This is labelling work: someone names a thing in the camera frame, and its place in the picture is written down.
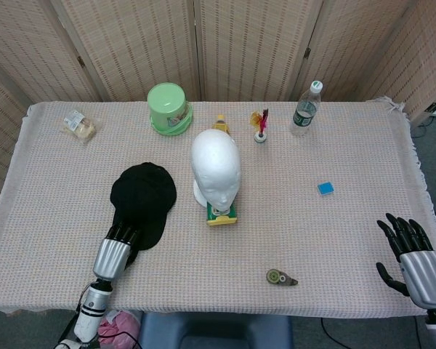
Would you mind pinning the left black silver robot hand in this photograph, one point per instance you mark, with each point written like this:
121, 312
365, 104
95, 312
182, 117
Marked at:
110, 256

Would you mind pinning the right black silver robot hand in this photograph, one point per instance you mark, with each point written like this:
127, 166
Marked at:
427, 276

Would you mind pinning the black baseball cap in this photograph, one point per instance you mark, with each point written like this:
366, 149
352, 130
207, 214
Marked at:
145, 192

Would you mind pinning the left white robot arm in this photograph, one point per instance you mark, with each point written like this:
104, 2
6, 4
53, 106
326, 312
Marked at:
92, 309

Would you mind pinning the white foam mannequin head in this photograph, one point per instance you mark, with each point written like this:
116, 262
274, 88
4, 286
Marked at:
215, 163

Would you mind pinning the pink plastic bag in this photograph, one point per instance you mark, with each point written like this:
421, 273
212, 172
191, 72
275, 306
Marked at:
120, 323

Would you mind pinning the black metal rod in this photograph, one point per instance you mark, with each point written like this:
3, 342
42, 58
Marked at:
68, 327

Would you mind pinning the green yellow plastic box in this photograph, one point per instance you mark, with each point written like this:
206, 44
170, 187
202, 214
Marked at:
221, 218

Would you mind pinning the pink woven tablecloth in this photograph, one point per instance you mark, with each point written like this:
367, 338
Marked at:
312, 236

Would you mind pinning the blue chair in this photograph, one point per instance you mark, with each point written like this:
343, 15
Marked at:
214, 331

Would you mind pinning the packaged bread snack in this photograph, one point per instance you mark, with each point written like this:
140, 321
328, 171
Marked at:
80, 127

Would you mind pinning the blue white eraser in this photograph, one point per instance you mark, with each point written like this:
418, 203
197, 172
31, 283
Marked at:
326, 188

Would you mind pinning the correction tape dispenser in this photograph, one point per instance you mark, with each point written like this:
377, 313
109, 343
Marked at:
276, 277

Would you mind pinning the green plastic bucket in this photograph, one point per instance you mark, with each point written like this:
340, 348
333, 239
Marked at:
167, 105

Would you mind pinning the yellow bottle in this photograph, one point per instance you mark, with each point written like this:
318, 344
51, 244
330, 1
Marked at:
221, 124

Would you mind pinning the feather shuttlecock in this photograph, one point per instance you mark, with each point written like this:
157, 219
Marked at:
261, 127

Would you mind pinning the clear plastic water bottle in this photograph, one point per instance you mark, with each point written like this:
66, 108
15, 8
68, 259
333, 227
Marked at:
305, 112

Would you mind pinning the woven folding screen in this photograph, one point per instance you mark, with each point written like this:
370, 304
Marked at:
138, 43

